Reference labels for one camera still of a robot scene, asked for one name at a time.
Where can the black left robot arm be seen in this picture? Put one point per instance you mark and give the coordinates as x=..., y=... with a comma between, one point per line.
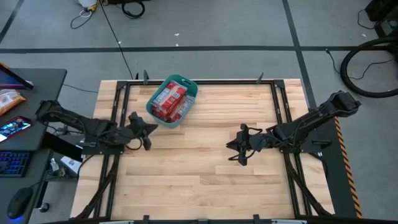
x=93, y=130

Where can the white round container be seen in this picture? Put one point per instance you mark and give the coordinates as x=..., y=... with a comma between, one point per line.
x=87, y=2

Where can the smartphone with lit screen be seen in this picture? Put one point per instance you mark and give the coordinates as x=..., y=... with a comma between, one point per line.
x=14, y=127

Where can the black equipment case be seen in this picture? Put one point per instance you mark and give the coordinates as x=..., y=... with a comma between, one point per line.
x=385, y=9

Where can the small white box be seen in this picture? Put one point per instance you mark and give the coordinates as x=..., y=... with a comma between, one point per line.
x=71, y=163

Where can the tilted computer screen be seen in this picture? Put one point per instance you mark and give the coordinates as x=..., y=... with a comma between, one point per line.
x=9, y=81

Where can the black backlit keyboard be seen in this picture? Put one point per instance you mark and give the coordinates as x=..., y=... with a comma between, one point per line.
x=14, y=163

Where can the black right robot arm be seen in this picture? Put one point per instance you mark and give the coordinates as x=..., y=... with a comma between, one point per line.
x=311, y=119

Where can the black computer mouse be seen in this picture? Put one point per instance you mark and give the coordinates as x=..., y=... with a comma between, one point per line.
x=19, y=202

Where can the red popcorn bag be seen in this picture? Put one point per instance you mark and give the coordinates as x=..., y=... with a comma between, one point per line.
x=170, y=99
x=185, y=107

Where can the orange snack bag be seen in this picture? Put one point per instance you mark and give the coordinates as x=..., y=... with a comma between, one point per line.
x=9, y=101

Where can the black floor plate hazard stripe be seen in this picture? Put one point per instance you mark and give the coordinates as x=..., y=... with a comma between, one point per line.
x=335, y=174

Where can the black desk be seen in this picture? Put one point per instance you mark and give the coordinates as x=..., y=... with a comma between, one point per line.
x=40, y=93

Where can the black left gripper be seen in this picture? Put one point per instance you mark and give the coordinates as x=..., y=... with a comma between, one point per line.
x=136, y=127

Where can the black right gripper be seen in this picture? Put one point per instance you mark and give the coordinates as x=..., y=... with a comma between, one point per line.
x=248, y=141

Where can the black metal table frame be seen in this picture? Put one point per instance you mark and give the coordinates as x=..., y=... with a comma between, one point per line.
x=202, y=82

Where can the teal plastic basket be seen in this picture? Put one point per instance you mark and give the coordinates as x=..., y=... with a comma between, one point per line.
x=172, y=124

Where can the small white bottle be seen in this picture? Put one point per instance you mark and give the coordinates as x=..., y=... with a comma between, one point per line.
x=54, y=165

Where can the black desk caster wheel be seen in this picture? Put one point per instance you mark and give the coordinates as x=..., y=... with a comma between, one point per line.
x=44, y=207

